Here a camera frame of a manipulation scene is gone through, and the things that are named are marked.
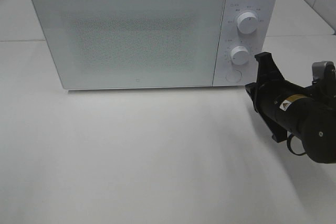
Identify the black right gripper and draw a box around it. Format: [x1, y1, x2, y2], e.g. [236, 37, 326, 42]
[245, 52, 310, 142]

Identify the round white door button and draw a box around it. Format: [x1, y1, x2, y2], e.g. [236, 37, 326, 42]
[226, 70, 242, 83]

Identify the white control knob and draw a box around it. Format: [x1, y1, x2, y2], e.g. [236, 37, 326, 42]
[236, 10, 259, 34]
[230, 46, 250, 66]

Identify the white microwave door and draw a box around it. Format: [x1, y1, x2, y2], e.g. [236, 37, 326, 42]
[32, 0, 225, 90]

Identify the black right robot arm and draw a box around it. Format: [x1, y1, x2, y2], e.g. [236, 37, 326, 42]
[245, 52, 335, 164]

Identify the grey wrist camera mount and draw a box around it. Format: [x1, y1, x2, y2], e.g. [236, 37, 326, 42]
[312, 61, 335, 83]

